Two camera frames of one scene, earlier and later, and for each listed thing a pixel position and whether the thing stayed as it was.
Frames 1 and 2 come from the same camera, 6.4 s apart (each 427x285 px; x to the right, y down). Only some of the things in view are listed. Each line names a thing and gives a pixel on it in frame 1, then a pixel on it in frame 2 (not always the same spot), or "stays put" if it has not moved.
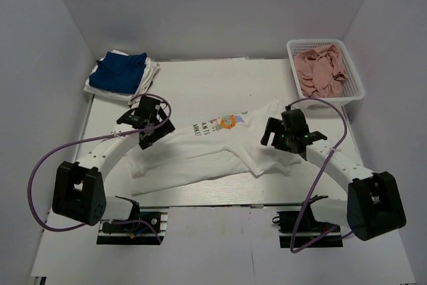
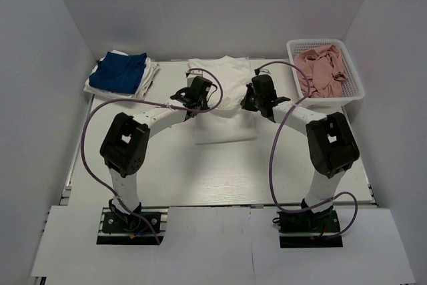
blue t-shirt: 118,72 stays put
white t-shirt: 210,145 -> 229,122
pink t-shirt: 320,71 stays put
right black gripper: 275,125 -> 245,103
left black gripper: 162,131 -> 205,106
